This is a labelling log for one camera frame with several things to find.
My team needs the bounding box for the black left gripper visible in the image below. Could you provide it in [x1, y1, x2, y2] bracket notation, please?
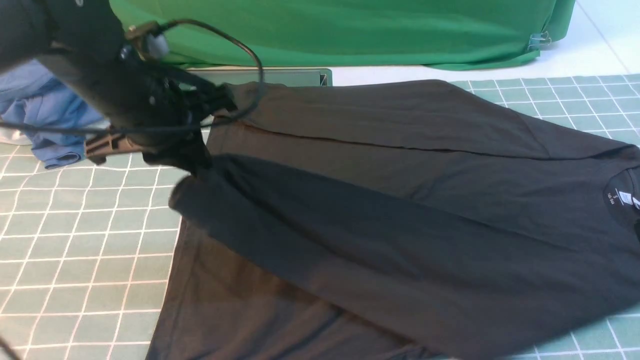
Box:
[38, 32, 238, 176]

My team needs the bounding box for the dark gray long-sleeve top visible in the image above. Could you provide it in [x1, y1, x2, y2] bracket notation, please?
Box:
[146, 80, 639, 360]

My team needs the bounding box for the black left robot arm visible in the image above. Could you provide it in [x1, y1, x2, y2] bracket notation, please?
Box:
[1, 0, 237, 173]

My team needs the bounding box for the green checkered table mat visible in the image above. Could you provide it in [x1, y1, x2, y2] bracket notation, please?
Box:
[0, 73, 639, 360]

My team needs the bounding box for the green backdrop cloth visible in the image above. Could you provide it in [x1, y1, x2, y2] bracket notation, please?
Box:
[110, 0, 575, 71]

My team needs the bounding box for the blue crumpled garment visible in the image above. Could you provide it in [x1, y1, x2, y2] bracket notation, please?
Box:
[0, 60, 104, 170]

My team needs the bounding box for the metal binder clip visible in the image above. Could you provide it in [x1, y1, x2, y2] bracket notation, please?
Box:
[526, 31, 553, 51]

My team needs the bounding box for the gray metal rail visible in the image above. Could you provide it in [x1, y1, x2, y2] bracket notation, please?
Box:
[190, 68, 333, 87]

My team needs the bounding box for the black cable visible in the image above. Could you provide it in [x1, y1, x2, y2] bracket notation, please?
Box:
[0, 19, 265, 135]

